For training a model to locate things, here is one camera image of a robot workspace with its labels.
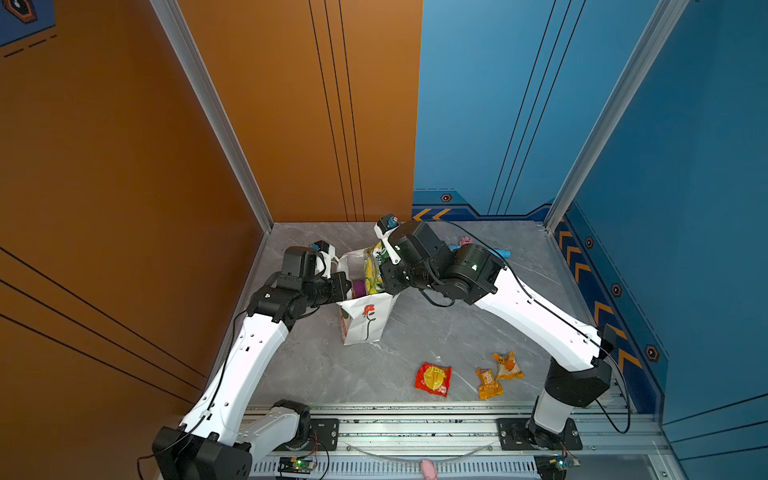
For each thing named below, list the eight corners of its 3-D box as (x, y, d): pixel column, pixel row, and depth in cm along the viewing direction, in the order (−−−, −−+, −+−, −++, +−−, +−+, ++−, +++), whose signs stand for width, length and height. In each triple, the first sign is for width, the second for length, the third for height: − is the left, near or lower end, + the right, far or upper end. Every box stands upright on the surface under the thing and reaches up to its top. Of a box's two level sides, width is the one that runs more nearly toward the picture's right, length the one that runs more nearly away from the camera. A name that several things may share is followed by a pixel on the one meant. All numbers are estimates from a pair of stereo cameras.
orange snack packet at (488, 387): (480, 400, 80) (481, 398, 79) (475, 371, 85) (476, 368, 84) (502, 400, 80) (505, 398, 79) (496, 371, 85) (498, 368, 84)
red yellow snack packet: (412, 387, 83) (413, 385, 81) (418, 361, 87) (418, 358, 85) (447, 397, 81) (449, 395, 79) (451, 370, 86) (452, 367, 84)
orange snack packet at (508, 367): (496, 379, 83) (499, 376, 81) (491, 354, 88) (493, 350, 86) (521, 379, 83) (524, 376, 81) (514, 354, 88) (517, 350, 86)
